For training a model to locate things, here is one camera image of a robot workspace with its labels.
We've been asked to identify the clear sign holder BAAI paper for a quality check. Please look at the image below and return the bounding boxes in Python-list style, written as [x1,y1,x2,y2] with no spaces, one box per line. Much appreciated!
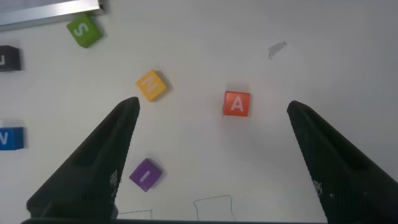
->
[0,0,105,32]

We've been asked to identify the purple letter I block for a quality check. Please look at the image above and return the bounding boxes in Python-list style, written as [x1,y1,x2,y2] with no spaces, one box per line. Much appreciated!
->
[128,157,164,193]

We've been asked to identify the green letter S block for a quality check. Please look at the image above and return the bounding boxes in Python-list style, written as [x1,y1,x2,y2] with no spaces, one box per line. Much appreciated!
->
[66,12,104,49]

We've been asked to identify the black letter L block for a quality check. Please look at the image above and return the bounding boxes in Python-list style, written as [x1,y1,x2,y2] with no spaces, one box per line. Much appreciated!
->
[0,45,22,73]

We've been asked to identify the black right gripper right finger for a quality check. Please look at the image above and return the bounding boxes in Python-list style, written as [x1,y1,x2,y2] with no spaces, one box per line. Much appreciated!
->
[286,100,398,224]

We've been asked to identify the orange letter A block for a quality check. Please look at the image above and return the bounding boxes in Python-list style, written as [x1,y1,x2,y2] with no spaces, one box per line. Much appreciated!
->
[222,90,251,118]

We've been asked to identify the blue letter W block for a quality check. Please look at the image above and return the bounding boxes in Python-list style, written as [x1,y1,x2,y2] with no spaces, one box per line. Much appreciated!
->
[0,126,25,152]

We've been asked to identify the yellow letter N block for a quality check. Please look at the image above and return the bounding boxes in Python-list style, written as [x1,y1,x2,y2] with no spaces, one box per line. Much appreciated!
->
[135,69,170,103]

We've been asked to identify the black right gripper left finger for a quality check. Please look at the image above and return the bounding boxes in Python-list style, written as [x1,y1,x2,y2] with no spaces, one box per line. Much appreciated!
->
[25,96,141,222]

